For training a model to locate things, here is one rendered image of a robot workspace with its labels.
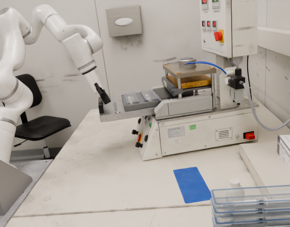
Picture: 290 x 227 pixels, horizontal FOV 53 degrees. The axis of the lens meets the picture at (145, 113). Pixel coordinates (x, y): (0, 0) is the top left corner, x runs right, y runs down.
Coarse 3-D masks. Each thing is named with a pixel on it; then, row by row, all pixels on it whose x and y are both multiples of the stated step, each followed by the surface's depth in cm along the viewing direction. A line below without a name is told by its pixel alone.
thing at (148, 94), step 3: (144, 90) 147; (147, 90) 146; (150, 90) 145; (144, 93) 141; (147, 93) 140; (150, 93) 139; (153, 93) 139; (144, 96) 135; (147, 96) 135; (150, 96) 134; (153, 96) 134; (156, 96) 133; (147, 99) 130; (150, 99) 130
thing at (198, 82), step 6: (168, 78) 141; (174, 78) 139; (186, 78) 136; (192, 78) 135; (198, 78) 133; (204, 78) 132; (210, 78) 131; (174, 84) 130; (186, 84) 129; (192, 84) 129; (198, 84) 129; (204, 84) 130; (210, 84) 130; (186, 90) 129; (192, 90) 130
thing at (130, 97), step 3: (126, 93) 145; (129, 93) 144; (132, 93) 143; (126, 96) 139; (129, 96) 138; (132, 96) 138; (135, 96) 137; (126, 99) 134; (129, 99) 134; (132, 99) 133; (135, 99) 133; (129, 102) 129
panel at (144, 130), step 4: (148, 116) 140; (140, 120) 153; (144, 120) 146; (152, 120) 131; (140, 124) 151; (144, 124) 143; (152, 124) 129; (136, 128) 157; (140, 128) 148; (144, 128) 141; (148, 128) 134; (152, 128) 127; (140, 132) 145; (144, 132) 139; (148, 132) 132; (136, 136) 152; (144, 136) 137; (148, 136) 130; (136, 140) 150; (140, 140) 141; (148, 140) 129; (144, 144) 133; (140, 148) 138; (144, 148) 131; (140, 152) 136; (144, 152) 130
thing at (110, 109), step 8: (104, 104) 142; (112, 104) 141; (120, 104) 139; (104, 112) 131; (112, 112) 129; (120, 112) 128; (128, 112) 128; (136, 112) 128; (144, 112) 129; (152, 112) 129; (104, 120) 127; (112, 120) 128
